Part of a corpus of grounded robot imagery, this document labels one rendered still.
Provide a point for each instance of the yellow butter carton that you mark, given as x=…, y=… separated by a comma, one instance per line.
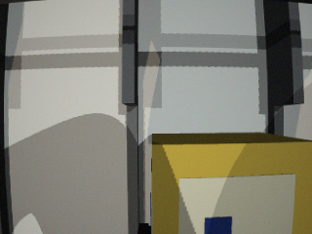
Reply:
x=231, y=183

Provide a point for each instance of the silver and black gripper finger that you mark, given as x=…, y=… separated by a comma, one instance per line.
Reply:
x=144, y=228

